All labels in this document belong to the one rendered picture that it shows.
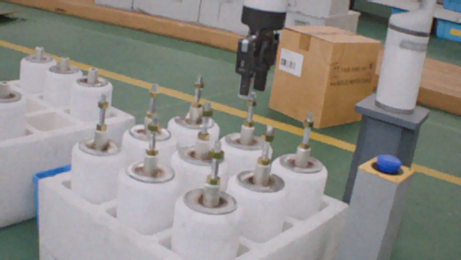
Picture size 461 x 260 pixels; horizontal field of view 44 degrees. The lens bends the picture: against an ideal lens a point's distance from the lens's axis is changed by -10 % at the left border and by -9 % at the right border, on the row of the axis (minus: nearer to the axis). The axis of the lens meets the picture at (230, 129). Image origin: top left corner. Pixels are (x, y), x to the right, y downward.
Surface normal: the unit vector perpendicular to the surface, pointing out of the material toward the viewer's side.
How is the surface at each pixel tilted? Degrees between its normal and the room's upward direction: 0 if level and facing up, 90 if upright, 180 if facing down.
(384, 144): 90
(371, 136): 90
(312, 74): 90
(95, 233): 90
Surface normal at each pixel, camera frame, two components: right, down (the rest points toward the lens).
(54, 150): 0.76, 0.31
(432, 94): -0.49, 0.22
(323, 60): -0.75, 0.11
